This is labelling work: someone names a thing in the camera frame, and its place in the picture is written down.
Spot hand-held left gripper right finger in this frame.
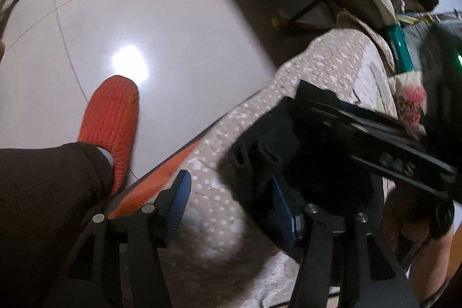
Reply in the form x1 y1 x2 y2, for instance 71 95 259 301
271 175 419 308

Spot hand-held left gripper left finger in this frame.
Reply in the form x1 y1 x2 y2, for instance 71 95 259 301
43 169 192 308

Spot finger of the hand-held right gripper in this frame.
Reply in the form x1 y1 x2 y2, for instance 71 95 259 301
284 97 458 199
296 79 429 143

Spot black pants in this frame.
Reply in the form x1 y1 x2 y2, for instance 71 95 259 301
218 100 385 225

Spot person's right forearm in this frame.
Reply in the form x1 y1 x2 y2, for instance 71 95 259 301
381 182 456 308

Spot floral patterned cloth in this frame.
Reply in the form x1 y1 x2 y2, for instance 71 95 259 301
393 72 428 133

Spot dotted beige mattress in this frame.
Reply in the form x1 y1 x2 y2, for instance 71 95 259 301
108 10 401 308

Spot teal metal bar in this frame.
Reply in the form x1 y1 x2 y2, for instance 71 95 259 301
383 21 416 74

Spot orange slipper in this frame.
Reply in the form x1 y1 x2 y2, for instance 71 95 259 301
77 75 140 195

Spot person's leg in brown trousers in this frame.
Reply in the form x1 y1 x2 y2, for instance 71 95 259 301
0 142 116 308

